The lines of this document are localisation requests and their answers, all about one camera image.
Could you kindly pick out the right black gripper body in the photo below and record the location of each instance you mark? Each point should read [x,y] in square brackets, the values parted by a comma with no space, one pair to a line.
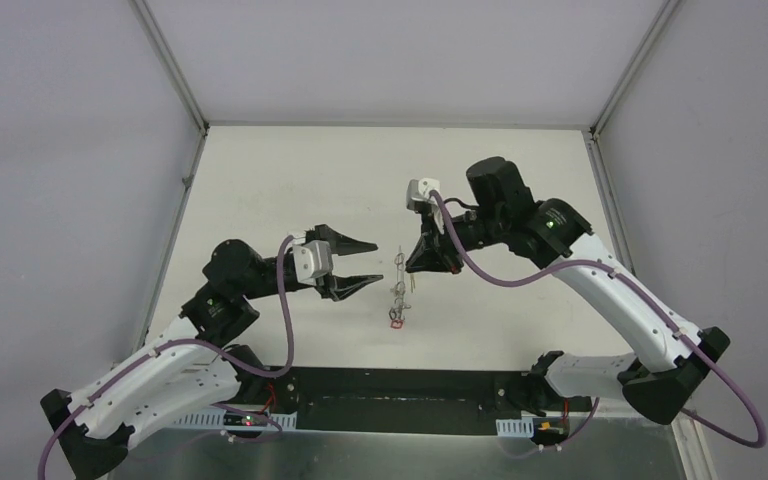
[473,229]

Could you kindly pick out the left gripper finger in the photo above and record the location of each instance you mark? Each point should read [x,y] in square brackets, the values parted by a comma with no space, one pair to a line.
[341,288]
[344,245]

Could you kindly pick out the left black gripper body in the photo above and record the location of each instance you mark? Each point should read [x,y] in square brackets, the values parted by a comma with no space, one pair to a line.
[327,285]

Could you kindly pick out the perforated metal ring plate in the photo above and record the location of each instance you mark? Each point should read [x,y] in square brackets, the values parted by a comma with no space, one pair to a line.
[404,284]

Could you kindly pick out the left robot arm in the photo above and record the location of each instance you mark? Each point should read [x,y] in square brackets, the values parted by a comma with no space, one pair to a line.
[194,363]

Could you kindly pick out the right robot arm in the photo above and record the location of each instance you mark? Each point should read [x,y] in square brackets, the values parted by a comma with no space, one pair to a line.
[669,356]

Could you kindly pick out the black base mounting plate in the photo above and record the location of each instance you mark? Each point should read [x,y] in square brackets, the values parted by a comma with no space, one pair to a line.
[436,402]

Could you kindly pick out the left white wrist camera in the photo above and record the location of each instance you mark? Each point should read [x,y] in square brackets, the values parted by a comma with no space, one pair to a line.
[312,261]

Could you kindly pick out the white slotted cable duct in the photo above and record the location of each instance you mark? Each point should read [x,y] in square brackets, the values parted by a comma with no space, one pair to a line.
[219,419]

